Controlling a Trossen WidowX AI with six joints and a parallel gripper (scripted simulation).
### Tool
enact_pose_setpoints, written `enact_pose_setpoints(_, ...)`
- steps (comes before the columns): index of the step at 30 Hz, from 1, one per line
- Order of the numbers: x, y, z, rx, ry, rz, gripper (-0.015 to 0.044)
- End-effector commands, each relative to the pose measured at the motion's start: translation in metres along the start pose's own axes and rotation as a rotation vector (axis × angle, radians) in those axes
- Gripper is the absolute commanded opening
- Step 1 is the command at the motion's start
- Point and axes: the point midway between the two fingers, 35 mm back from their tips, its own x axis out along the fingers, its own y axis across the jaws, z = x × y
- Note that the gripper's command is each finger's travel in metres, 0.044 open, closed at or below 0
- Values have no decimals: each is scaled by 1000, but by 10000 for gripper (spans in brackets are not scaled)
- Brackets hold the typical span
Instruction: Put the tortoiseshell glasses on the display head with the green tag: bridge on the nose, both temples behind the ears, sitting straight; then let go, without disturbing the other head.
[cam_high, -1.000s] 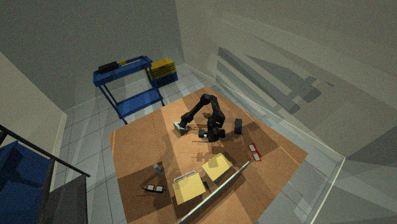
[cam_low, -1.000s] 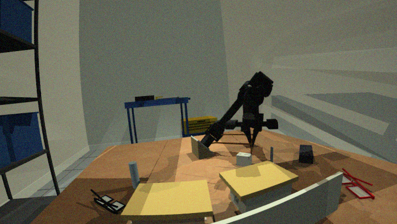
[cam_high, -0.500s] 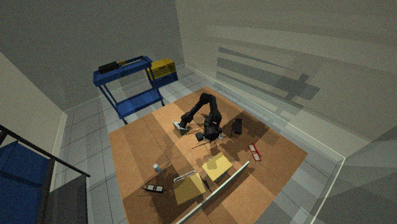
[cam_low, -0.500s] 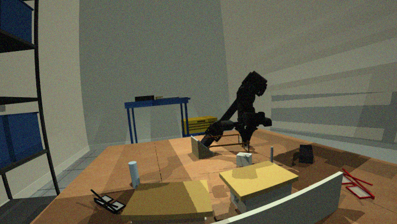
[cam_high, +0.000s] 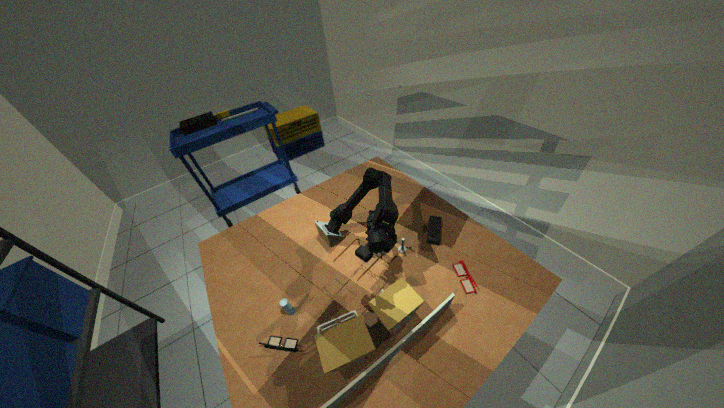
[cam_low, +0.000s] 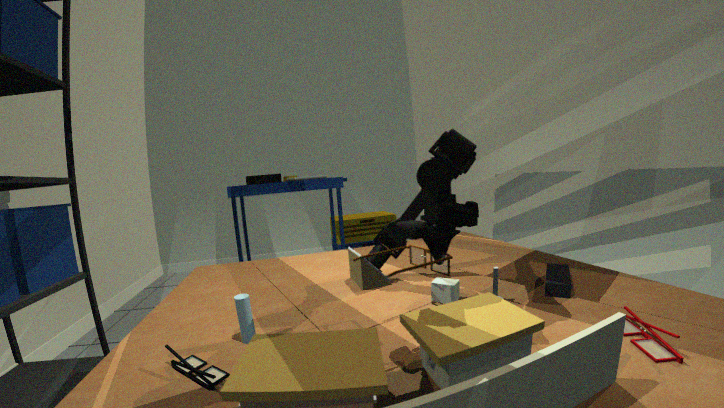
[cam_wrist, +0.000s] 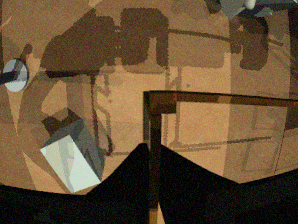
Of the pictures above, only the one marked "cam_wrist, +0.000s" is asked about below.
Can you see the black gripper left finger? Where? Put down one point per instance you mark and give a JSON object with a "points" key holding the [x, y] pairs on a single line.
{"points": [[122, 198]]}

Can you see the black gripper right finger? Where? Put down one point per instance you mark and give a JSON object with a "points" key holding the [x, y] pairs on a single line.
{"points": [[190, 194]]}

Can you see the dark grey thin post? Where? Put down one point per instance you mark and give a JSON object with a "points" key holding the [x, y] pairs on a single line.
{"points": [[15, 75]]}

